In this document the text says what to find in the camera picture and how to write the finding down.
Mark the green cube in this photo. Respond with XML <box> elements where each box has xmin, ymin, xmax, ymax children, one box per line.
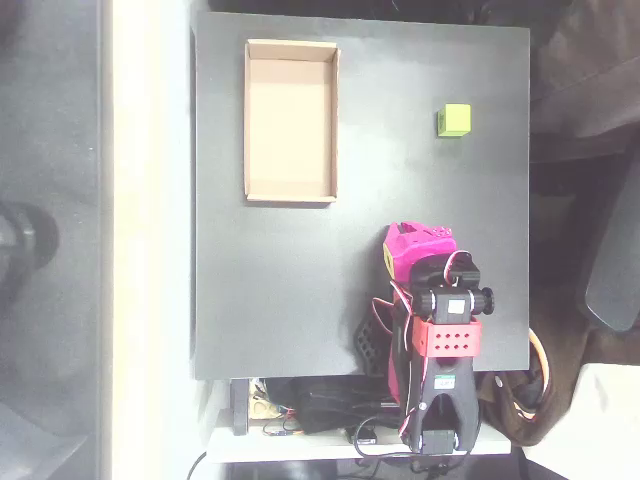
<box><xmin>435</xmin><ymin>103</ymin><xmax>473</xmax><ymax>137</ymax></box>

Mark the black honeycomb arm base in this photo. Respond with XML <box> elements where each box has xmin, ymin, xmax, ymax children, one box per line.
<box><xmin>352</xmin><ymin>312</ymin><xmax>396</xmax><ymax>379</ymax></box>

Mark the shallow cardboard box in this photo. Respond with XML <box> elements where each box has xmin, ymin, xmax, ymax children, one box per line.
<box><xmin>243</xmin><ymin>38</ymin><xmax>341</xmax><ymax>205</ymax></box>

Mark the grey office chair armrest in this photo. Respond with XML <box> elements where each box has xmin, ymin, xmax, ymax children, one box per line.
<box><xmin>574</xmin><ymin>144</ymin><xmax>640</xmax><ymax>334</ymax></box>

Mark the brown jacket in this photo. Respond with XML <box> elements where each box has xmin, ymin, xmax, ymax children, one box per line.
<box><xmin>474</xmin><ymin>0</ymin><xmax>640</xmax><ymax>449</ymax></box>

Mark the small black adapter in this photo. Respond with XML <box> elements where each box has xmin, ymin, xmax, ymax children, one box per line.
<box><xmin>347</xmin><ymin>424</ymin><xmax>379</xmax><ymax>446</ymax></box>

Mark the white shelf board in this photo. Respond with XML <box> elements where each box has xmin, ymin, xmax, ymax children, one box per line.
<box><xmin>207</xmin><ymin>424</ymin><xmax>512</xmax><ymax>464</ymax></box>

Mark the white cloth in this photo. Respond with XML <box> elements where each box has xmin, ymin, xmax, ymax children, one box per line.
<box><xmin>524</xmin><ymin>363</ymin><xmax>640</xmax><ymax>480</ymax></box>

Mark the orange cable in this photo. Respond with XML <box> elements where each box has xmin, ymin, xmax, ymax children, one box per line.
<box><xmin>528</xmin><ymin>328</ymin><xmax>551</xmax><ymax>426</ymax></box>

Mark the black cable bundle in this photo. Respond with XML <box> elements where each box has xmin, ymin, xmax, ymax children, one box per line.
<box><xmin>289</xmin><ymin>377</ymin><xmax>406</xmax><ymax>436</ymax></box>

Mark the small tan board with wires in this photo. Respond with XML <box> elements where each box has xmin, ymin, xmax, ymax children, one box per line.
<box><xmin>249</xmin><ymin>382</ymin><xmax>301</xmax><ymax>436</ymax></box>

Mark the black clamp post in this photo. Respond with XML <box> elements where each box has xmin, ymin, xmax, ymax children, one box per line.
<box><xmin>230</xmin><ymin>378</ymin><xmax>250</xmax><ymax>436</ymax></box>

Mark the black power cable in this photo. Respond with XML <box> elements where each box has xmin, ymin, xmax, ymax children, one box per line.
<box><xmin>187</xmin><ymin>449</ymin><xmax>207</xmax><ymax>480</ymax></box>

